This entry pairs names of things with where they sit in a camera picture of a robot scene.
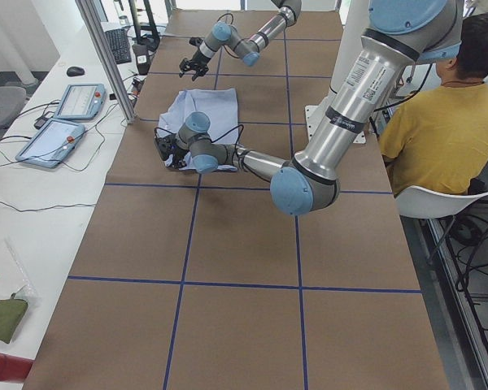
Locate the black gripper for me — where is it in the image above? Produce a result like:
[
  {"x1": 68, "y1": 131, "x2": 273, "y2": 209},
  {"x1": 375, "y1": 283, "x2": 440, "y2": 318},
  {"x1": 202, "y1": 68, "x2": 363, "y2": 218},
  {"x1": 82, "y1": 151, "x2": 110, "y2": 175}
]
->
[
  {"x1": 179, "y1": 37, "x2": 209, "y2": 80},
  {"x1": 155, "y1": 136, "x2": 187, "y2": 169}
]

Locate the blue striped button shirt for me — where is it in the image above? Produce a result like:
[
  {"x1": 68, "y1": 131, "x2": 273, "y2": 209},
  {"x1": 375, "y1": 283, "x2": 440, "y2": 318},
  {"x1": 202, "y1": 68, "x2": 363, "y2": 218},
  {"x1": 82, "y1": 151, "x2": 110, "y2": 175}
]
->
[{"x1": 155, "y1": 89, "x2": 239, "y2": 174}]

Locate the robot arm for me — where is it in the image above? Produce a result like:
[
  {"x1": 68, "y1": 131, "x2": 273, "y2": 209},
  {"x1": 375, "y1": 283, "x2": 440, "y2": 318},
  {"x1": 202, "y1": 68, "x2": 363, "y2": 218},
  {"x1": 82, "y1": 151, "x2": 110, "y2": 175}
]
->
[
  {"x1": 179, "y1": 0, "x2": 302, "y2": 80},
  {"x1": 155, "y1": 1, "x2": 463, "y2": 216}
]

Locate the black keyboard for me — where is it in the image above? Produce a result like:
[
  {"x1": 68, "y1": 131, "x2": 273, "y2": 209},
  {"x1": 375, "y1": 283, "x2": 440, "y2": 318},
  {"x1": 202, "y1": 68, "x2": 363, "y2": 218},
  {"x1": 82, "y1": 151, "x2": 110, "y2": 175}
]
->
[{"x1": 104, "y1": 28, "x2": 132, "y2": 64}]

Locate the upper teach pendant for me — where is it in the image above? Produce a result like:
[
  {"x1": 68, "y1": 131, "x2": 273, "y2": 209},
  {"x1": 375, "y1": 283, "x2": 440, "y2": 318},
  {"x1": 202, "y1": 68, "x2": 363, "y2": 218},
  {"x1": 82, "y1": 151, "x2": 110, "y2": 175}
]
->
[{"x1": 54, "y1": 84, "x2": 106, "y2": 120}]

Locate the teach pendant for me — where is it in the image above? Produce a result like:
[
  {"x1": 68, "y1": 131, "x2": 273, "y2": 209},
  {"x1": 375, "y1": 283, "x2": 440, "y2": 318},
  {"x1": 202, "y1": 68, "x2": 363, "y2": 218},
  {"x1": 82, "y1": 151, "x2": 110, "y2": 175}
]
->
[
  {"x1": 54, "y1": 84, "x2": 106, "y2": 120},
  {"x1": 15, "y1": 119, "x2": 85, "y2": 168}
]

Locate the lower teach pendant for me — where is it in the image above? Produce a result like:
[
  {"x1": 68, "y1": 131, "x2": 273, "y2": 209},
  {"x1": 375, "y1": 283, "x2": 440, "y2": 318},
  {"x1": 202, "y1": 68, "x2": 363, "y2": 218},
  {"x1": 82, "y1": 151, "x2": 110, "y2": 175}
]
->
[{"x1": 15, "y1": 119, "x2": 85, "y2": 168}]

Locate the black computer mouse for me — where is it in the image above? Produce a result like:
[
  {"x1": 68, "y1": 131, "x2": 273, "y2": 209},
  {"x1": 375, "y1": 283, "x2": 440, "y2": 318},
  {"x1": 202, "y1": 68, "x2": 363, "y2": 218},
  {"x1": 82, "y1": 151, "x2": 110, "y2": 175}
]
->
[{"x1": 66, "y1": 66, "x2": 85, "y2": 77}]

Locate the grey office chair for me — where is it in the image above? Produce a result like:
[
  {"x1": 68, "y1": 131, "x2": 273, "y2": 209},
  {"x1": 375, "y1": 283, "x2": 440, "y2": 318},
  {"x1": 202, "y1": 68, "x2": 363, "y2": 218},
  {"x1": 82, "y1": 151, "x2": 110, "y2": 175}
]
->
[{"x1": 0, "y1": 86, "x2": 27, "y2": 130}]

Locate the green folded cloth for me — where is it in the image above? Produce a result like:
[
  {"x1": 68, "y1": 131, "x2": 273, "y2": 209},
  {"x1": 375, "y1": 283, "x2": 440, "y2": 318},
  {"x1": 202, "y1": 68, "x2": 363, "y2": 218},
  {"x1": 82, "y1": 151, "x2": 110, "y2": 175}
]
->
[{"x1": 0, "y1": 298, "x2": 28, "y2": 344}]

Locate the white chair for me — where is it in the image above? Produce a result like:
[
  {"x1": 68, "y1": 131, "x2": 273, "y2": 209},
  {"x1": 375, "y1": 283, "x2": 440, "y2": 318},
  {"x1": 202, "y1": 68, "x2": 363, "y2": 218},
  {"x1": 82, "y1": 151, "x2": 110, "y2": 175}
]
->
[{"x1": 394, "y1": 184, "x2": 488, "y2": 265}]

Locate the person in yellow shirt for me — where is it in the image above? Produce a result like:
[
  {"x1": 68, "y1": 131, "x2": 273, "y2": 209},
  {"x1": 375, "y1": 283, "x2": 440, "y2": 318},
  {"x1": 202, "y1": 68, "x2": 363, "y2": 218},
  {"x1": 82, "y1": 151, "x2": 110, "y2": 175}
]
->
[{"x1": 378, "y1": 13, "x2": 488, "y2": 195}]

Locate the red cylinder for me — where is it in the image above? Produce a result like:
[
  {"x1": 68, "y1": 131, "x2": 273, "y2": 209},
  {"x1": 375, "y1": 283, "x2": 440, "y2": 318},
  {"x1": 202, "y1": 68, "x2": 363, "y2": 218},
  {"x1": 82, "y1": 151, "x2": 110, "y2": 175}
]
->
[{"x1": 0, "y1": 353, "x2": 34, "y2": 384}]

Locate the aluminium frame post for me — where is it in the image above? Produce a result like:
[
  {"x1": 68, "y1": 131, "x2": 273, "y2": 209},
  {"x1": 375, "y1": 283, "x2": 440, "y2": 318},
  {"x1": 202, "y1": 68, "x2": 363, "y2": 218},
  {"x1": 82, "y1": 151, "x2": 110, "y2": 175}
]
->
[{"x1": 75, "y1": 0, "x2": 136, "y2": 124}]

